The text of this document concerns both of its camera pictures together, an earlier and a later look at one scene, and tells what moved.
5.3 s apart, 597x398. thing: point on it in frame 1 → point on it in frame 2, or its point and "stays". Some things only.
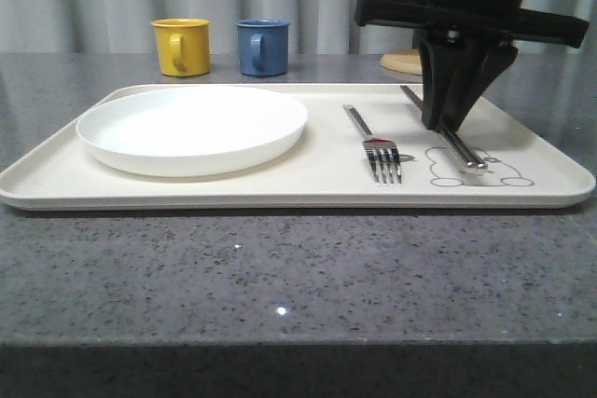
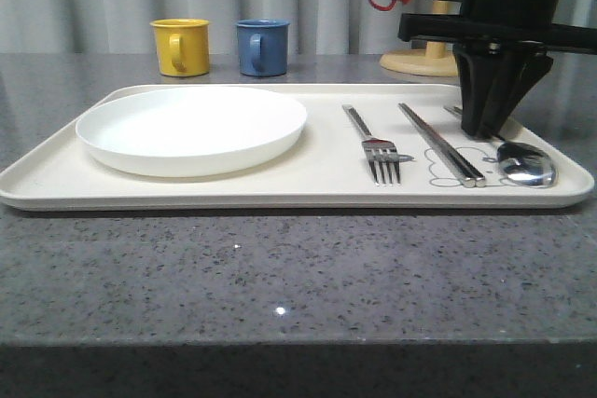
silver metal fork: x=382 y=154 stays
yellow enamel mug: x=184 y=46 stays
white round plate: x=188 y=130 stays
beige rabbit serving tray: x=367 y=146 stays
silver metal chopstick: x=446 y=138 → x=438 y=149
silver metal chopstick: x=478 y=163 → x=479 y=179
